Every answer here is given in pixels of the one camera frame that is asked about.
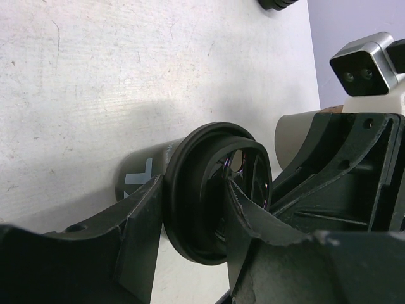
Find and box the black cup lid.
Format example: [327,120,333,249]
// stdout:
[163,122,272,265]

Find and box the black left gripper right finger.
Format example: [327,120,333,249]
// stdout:
[226,180,404,303]

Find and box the grey cup with cable ties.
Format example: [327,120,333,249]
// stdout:
[275,105,343,170]

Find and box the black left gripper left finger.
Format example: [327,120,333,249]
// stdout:
[1,175,163,303]

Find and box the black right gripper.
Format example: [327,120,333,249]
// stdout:
[270,113,404,232]

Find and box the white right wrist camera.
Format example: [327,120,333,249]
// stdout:
[330,32,404,115]

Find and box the dark cup with EAT print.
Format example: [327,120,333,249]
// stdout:
[115,137,184,201]

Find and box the stack of black cup lids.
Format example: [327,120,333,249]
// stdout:
[258,0,297,11]

